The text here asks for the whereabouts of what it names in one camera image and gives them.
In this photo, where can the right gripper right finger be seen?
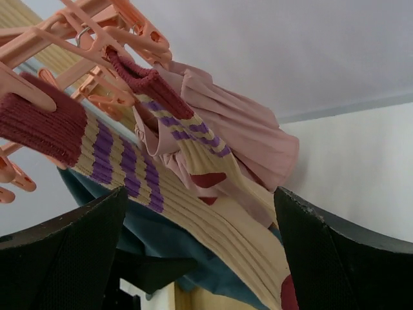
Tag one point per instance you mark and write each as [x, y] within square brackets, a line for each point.
[336, 264]

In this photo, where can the red purple striped sock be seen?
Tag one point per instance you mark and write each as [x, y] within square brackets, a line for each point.
[209, 162]
[48, 121]

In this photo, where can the pink round clip hanger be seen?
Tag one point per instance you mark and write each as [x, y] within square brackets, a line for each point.
[74, 29]

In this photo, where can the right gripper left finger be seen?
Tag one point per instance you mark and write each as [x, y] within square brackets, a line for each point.
[65, 262]

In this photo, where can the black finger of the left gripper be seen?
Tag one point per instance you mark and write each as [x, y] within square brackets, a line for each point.
[150, 273]

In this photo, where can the pink cloth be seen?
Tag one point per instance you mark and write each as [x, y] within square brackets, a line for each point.
[265, 153]

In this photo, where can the wooden hanging rack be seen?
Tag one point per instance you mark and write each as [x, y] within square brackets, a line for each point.
[17, 14]

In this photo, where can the blue cloth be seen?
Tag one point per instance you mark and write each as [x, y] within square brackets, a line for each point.
[147, 232]

